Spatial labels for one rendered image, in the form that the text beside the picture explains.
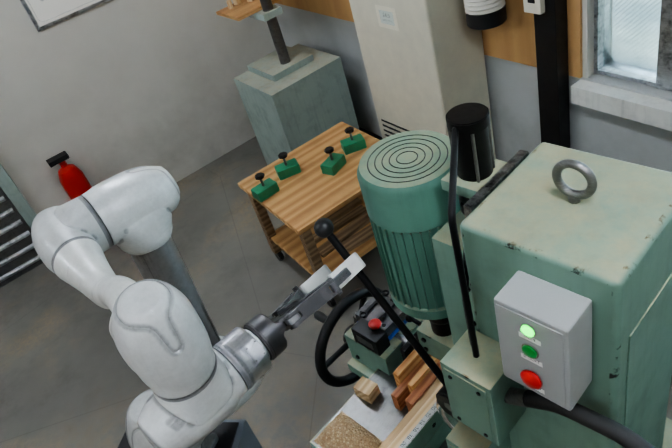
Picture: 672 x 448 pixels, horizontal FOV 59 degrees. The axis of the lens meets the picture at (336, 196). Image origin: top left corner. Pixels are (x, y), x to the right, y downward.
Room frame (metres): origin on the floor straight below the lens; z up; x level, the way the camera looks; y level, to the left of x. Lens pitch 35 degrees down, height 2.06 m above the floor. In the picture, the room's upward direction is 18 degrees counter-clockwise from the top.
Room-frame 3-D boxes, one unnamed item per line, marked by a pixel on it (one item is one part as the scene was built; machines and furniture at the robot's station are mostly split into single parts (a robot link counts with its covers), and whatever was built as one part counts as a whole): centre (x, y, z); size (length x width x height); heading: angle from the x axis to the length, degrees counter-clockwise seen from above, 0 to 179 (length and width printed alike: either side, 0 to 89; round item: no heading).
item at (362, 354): (0.97, -0.01, 0.91); 0.15 x 0.14 x 0.09; 125
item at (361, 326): (0.97, -0.01, 0.99); 0.13 x 0.11 x 0.06; 125
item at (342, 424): (0.75, 0.13, 0.92); 0.14 x 0.09 x 0.04; 35
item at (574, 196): (0.58, -0.30, 1.55); 0.06 x 0.02 x 0.07; 35
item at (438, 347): (0.80, -0.14, 1.03); 0.14 x 0.07 x 0.09; 35
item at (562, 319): (0.48, -0.20, 1.40); 0.10 x 0.06 x 0.16; 35
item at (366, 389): (0.85, 0.07, 0.92); 0.04 x 0.04 x 0.03; 40
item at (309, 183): (2.39, 0.03, 0.32); 0.66 x 0.57 x 0.64; 115
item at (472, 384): (0.56, -0.13, 1.23); 0.09 x 0.08 x 0.15; 35
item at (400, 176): (0.82, -0.13, 1.35); 0.18 x 0.18 x 0.31
